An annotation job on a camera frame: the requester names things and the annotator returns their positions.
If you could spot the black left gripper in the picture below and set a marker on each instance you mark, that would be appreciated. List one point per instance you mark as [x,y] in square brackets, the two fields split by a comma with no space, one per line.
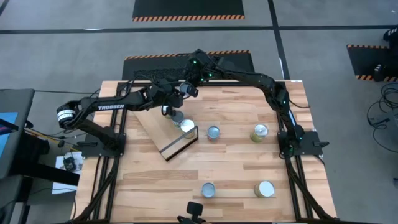
[169,97]

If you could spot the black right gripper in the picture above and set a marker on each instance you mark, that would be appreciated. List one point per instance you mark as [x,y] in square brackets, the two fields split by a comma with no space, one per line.
[190,91]

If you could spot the mixed fruit can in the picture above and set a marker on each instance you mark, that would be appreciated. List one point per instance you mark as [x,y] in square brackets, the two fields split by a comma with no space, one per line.
[178,120]

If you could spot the green oranges can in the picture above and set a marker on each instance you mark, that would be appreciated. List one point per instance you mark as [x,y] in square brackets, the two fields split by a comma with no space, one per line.
[187,127]
[259,130]

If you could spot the silver-topped tin can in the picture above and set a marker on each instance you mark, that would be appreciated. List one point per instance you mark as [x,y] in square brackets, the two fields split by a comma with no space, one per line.
[213,132]

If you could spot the green red spaghetti can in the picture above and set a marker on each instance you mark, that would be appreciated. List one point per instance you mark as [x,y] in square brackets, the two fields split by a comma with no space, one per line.
[208,189]

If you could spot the green pears can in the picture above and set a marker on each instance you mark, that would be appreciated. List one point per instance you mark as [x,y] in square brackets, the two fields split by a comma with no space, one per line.
[264,188]

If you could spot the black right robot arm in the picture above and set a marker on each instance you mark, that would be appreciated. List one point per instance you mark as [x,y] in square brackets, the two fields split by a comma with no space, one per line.
[267,84]

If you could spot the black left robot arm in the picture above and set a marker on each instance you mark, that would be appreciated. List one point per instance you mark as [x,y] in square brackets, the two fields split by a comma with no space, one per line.
[109,105]

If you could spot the black hazard-striped floor mat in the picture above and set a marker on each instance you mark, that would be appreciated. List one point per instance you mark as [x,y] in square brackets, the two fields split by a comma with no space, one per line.
[140,68]
[186,7]
[363,62]

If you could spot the small black device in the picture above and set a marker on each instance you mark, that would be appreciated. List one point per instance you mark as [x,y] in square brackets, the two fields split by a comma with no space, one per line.
[69,163]

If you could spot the white paper sheet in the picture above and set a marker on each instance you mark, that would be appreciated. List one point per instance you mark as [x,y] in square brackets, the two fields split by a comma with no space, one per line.
[63,188]

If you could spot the dark grey desk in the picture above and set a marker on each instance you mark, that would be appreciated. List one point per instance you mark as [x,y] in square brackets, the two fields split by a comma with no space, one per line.
[18,102]

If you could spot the blue screen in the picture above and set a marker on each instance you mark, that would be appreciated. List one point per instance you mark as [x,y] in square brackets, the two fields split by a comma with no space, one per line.
[7,130]

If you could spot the black box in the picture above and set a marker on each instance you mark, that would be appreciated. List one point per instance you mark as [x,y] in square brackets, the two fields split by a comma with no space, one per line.
[381,73]

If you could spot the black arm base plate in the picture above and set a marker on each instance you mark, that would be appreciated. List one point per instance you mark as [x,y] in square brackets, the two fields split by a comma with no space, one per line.
[90,152]
[311,140]

